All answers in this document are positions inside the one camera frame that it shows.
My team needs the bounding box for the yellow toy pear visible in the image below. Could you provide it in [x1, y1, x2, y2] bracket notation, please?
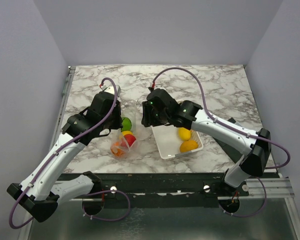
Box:
[121, 130, 133, 136]

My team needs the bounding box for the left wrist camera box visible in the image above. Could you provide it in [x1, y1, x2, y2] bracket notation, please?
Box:
[99, 84, 121, 96]

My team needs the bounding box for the green toy watermelon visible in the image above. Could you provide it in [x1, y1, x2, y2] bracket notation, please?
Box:
[121, 117, 132, 132]

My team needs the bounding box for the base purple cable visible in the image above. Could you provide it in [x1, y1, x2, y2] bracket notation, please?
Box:
[221, 176, 268, 218]
[81, 189, 131, 222]

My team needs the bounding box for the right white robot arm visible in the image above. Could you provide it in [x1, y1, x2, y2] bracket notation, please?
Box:
[141, 88, 271, 196]

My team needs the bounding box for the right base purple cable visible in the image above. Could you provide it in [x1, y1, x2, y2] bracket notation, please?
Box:
[221, 176, 268, 218]

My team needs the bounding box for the orange toy fruit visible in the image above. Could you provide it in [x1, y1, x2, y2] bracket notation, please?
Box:
[110, 141, 126, 158]

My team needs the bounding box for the black metal base rail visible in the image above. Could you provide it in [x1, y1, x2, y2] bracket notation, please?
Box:
[57, 172, 251, 208]

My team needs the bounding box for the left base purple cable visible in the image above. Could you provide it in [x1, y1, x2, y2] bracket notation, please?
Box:
[81, 189, 131, 222]

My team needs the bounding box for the red toy apple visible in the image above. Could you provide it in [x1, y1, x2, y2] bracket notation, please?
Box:
[123, 134, 136, 148]

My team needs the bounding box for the white perforated plastic basket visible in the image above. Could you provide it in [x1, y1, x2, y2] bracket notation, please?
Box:
[151, 125, 203, 160]

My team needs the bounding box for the yellow orange toy lemon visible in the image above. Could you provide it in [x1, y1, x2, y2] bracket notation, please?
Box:
[179, 139, 199, 153]

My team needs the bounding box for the black cutting board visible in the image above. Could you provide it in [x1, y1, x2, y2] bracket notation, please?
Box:
[213, 117, 243, 164]

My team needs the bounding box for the clear zip top bag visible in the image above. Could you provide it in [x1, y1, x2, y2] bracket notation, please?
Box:
[110, 102, 139, 159]

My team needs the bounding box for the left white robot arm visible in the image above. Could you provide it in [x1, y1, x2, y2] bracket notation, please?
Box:
[7, 90, 122, 223]

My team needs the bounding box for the yellow toy mango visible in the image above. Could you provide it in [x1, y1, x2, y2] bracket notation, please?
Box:
[178, 127, 192, 142]

